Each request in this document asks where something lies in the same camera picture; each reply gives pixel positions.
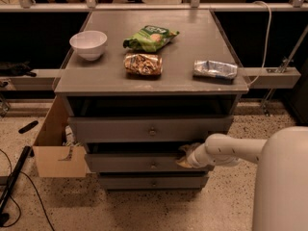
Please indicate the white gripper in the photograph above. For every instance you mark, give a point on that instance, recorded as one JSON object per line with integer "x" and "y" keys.
{"x": 194, "y": 158}

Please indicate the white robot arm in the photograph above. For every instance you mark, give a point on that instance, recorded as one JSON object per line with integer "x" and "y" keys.
{"x": 281, "y": 185}

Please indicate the grey top drawer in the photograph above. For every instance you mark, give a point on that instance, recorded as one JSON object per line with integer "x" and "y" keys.
{"x": 134, "y": 129}

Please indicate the grey drawer cabinet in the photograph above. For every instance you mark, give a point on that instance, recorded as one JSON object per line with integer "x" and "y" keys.
{"x": 104, "y": 89}

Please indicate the silver blue snack bag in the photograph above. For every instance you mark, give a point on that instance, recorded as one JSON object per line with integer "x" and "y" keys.
{"x": 214, "y": 69}

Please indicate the brown snack bag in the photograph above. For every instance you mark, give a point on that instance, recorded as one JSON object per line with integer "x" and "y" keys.
{"x": 143, "y": 64}

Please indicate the green chip bag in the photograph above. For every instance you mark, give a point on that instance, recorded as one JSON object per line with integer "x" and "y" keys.
{"x": 150, "y": 39}

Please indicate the cardboard box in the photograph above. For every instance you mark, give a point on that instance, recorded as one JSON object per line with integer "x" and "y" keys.
{"x": 56, "y": 154}

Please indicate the white bowl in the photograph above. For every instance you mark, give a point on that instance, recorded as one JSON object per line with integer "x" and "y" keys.
{"x": 89, "y": 45}

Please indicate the black bar on floor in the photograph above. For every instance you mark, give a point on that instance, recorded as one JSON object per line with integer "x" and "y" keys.
{"x": 9, "y": 183}

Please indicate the small black object on floor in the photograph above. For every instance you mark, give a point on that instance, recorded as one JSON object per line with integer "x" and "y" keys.
{"x": 28, "y": 127}

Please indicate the metal frame rail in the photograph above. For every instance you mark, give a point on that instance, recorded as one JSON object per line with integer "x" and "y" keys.
{"x": 255, "y": 77}

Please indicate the black object on rail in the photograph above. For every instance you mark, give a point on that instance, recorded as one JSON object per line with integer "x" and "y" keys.
{"x": 16, "y": 69}

